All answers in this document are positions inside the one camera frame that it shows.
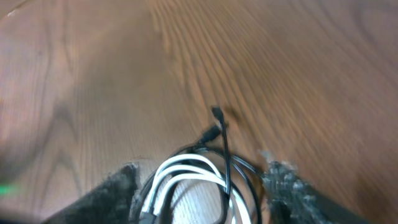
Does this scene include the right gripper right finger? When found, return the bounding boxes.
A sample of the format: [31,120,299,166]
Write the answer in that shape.
[261,151,369,224]

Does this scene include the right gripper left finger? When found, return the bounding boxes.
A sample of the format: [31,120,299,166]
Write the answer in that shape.
[44,163,139,224]

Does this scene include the white usb cable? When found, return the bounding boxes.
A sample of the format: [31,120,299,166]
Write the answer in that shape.
[139,153,252,224]

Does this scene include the black usb cable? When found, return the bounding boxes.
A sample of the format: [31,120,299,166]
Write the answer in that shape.
[130,105,264,224]

